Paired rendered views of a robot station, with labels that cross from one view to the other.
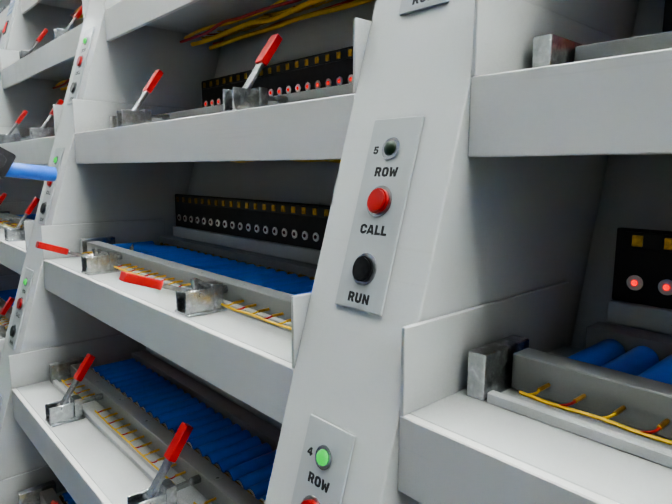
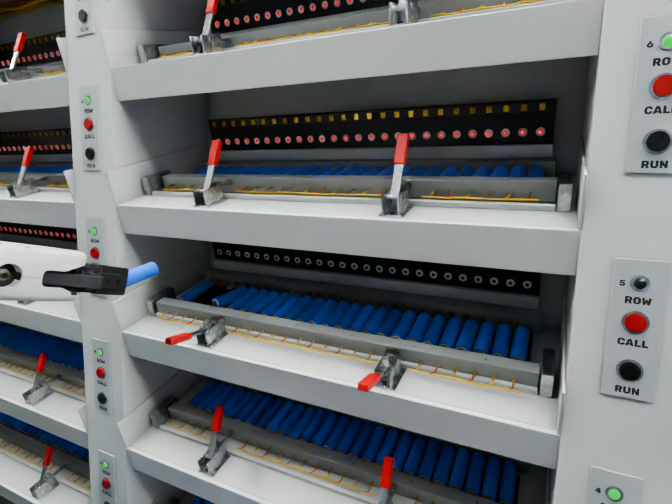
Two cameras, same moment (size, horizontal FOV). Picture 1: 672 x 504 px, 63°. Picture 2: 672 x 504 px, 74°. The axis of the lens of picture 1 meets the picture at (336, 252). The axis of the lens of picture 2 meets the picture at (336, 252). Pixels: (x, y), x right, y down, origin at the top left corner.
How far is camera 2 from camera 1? 0.40 m
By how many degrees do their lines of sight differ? 24
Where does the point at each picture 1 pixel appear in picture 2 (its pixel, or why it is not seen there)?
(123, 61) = (137, 117)
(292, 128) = (495, 245)
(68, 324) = (152, 375)
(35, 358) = (137, 415)
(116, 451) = (292, 480)
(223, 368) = (460, 430)
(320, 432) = (606, 478)
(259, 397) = (511, 450)
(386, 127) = (630, 266)
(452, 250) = not seen: outside the picture
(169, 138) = (302, 230)
